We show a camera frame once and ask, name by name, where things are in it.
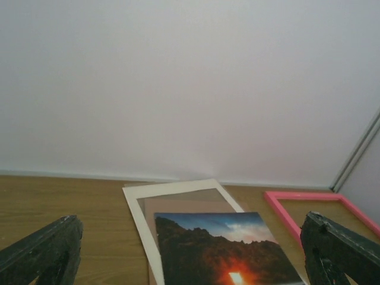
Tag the left gripper fixed black left finger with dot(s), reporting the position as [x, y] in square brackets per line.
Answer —
[50, 255]

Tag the left gripper moving black right finger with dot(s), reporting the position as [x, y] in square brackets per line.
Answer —
[333, 253]

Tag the pink photo frame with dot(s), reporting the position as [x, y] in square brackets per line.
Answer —
[274, 197]

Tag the sunset photo print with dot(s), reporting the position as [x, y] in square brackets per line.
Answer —
[221, 248]

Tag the white mat board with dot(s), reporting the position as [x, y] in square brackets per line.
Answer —
[184, 197]

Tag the right aluminium corner post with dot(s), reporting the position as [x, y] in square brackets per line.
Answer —
[357, 153]

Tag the brown frame backing board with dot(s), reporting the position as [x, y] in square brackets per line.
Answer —
[150, 206]

